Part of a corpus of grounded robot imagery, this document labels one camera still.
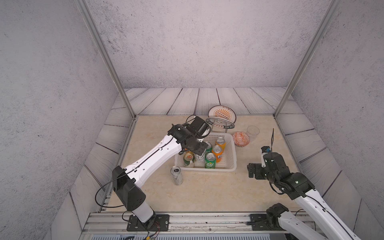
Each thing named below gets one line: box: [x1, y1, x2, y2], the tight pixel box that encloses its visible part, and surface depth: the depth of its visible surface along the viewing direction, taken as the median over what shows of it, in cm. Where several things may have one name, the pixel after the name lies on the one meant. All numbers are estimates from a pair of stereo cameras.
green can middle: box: [205, 141, 213, 157], surface depth 91 cm
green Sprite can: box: [204, 152, 217, 169], surface depth 86 cm
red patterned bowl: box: [232, 131, 251, 148], surface depth 106 cm
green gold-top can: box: [183, 151, 195, 166], surface depth 86 cm
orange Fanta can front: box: [212, 145, 223, 163], surface depth 89 cm
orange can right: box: [216, 136, 226, 153], surface depth 93 cm
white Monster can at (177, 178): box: [170, 165, 184, 186], surface depth 79 cm
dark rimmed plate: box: [205, 117, 236, 130], surface depth 107 cm
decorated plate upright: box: [208, 105, 237, 124], surface depth 104 cm
